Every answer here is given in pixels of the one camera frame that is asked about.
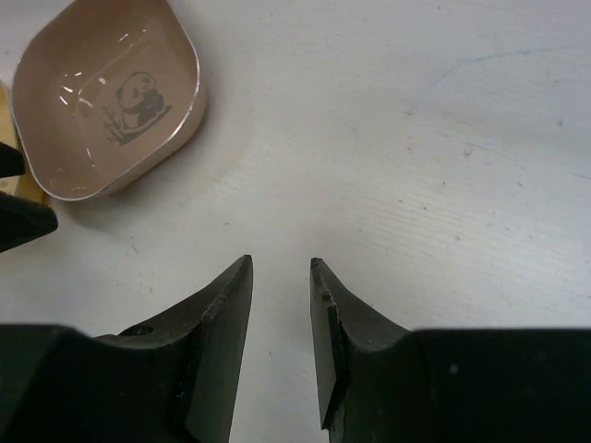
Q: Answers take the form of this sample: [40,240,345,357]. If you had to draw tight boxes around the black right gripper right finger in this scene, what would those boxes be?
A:
[309,258,590,442]

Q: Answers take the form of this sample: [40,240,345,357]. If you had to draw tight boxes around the yellow square panda plate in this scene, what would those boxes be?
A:
[0,82,50,206]

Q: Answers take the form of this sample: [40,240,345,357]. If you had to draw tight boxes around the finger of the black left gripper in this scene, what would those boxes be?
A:
[1,142,58,252]

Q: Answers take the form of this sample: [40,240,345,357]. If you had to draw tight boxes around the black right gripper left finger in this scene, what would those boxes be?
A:
[1,256,253,442]

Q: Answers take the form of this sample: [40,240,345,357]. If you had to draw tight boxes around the brown square plate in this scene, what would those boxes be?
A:
[11,1,207,201]

